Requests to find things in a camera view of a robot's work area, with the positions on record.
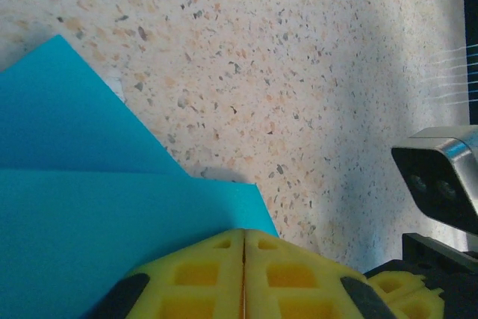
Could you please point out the blue paper sheet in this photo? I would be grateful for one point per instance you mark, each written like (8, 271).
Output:
(74, 203)

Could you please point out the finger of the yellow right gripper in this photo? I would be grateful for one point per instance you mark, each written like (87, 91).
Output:
(407, 283)
(425, 306)

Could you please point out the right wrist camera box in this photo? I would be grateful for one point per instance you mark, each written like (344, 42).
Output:
(429, 173)

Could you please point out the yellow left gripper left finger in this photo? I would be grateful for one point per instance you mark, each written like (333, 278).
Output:
(231, 289)

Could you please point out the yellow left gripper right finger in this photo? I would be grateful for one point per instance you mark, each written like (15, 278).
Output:
(255, 289)

